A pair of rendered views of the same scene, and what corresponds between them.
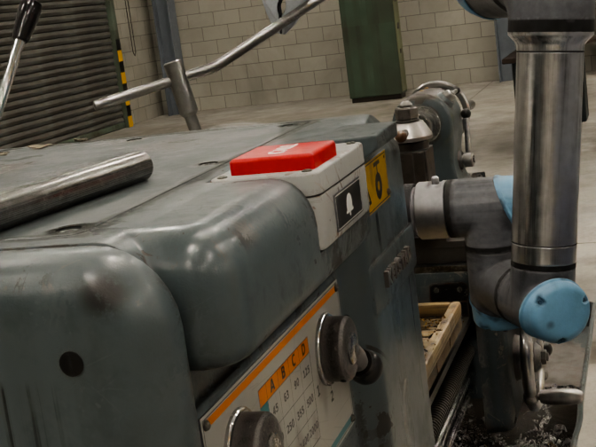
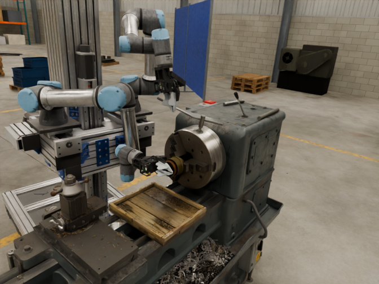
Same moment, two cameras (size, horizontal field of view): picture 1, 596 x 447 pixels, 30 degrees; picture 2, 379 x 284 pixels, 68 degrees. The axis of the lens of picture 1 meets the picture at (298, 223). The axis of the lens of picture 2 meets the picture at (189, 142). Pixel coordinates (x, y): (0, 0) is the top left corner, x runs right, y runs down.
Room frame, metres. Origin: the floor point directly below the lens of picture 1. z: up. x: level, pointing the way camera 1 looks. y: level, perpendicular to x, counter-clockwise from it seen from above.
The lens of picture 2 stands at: (2.54, 0.48, 1.69)
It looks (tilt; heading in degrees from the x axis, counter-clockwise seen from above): 21 degrees down; 199
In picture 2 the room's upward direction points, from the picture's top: 4 degrees clockwise
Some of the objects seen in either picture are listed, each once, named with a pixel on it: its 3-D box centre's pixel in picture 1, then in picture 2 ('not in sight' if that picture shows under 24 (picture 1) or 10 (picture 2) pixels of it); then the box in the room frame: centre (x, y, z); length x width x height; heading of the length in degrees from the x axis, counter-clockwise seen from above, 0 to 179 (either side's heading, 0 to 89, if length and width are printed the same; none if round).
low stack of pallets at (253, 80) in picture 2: not in sight; (250, 82); (-6.98, -0.75, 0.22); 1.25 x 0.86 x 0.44; 164
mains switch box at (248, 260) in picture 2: not in sight; (254, 243); (0.97, 0.45, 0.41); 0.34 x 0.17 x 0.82; 161
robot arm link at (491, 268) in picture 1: (504, 286); (128, 169); (1.37, -0.25, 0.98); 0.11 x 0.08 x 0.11; 12
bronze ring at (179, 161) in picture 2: not in sight; (173, 166); (1.40, 0.03, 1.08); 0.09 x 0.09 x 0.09; 71
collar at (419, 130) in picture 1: (408, 130); (70, 186); (1.83, -0.20, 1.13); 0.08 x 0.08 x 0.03
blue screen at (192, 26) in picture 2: not in sight; (186, 49); (-5.21, -2.40, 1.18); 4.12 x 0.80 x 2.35; 33
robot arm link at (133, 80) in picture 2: not in sight; (130, 85); (0.91, -0.51, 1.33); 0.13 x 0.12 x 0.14; 122
